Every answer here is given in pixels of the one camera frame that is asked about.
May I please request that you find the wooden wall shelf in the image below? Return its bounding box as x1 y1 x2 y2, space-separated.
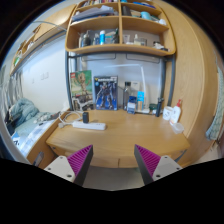
65 0 176 57

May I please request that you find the clear plastic cup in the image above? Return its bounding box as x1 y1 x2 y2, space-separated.
172 123 184 134

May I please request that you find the bed with blue bedding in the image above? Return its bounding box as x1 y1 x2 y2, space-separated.
4 98 58 157

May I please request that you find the wooden desk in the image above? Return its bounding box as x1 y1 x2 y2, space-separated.
27 110 190 168

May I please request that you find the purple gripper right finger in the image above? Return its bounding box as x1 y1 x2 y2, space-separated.
134 145 182 185

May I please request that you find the white lotion pump bottle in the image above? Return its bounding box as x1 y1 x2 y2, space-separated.
170 100 181 125

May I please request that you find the wooden wardrobe side panel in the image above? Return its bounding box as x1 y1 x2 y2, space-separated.
156 0 223 164

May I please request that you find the blue robot model box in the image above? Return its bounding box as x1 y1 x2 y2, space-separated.
94 76 118 110

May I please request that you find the white mug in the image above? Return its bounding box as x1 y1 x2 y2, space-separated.
163 106 173 120

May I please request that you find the white power strip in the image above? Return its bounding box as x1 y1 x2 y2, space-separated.
72 121 106 130

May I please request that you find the small blue box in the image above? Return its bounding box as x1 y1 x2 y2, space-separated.
127 96 137 114

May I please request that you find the light blue carton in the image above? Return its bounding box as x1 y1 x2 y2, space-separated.
137 91 144 111

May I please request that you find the white desk lamp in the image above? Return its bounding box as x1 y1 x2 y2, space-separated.
126 64 150 114

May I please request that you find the white power cable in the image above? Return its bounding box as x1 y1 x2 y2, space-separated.
58 111 84 129

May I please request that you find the dark glass bottle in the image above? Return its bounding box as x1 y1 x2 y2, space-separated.
123 81 131 110

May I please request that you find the green Groot Lego box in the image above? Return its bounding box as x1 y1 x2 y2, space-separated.
70 70 94 111

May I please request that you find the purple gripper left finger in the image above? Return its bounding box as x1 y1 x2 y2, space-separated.
45 145 93 186

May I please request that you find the black cylinder bottle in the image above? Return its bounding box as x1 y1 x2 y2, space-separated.
155 97 164 117

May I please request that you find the black charger plug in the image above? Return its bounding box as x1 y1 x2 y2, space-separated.
82 112 89 123

